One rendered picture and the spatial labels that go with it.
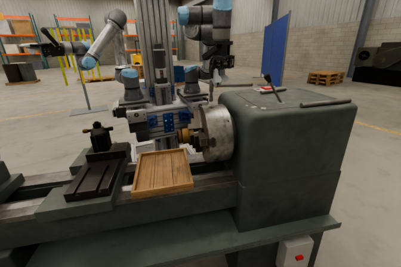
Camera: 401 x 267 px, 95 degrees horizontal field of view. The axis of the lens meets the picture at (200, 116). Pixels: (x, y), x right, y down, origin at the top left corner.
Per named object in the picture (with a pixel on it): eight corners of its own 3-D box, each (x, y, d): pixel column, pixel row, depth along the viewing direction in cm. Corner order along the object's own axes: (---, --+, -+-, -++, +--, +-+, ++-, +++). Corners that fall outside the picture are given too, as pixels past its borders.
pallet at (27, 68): (40, 80, 1030) (34, 62, 994) (35, 83, 961) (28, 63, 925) (13, 83, 985) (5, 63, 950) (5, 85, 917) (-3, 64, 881)
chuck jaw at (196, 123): (206, 129, 107) (203, 110, 111) (207, 126, 102) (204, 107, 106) (187, 131, 105) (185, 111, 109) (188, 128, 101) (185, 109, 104)
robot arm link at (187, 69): (185, 80, 166) (184, 64, 161) (199, 79, 167) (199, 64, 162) (184, 82, 155) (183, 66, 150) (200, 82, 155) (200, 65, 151)
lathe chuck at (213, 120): (210, 140, 126) (212, 97, 112) (225, 172, 98) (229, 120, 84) (198, 141, 124) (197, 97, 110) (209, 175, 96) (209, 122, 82)
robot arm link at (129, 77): (127, 88, 137) (124, 70, 132) (120, 86, 146) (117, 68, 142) (142, 86, 144) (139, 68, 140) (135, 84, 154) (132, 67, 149)
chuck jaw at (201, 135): (209, 130, 100) (215, 137, 89) (209, 139, 101) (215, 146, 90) (189, 132, 98) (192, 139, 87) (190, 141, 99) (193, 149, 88)
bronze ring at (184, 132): (191, 123, 105) (175, 125, 103) (194, 131, 96) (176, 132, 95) (193, 138, 108) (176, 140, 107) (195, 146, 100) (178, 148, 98)
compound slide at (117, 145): (129, 149, 112) (128, 141, 110) (126, 157, 103) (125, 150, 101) (93, 153, 108) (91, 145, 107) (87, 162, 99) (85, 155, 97)
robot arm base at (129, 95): (124, 97, 153) (122, 85, 149) (142, 95, 157) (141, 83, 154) (123, 102, 139) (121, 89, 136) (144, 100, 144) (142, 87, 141)
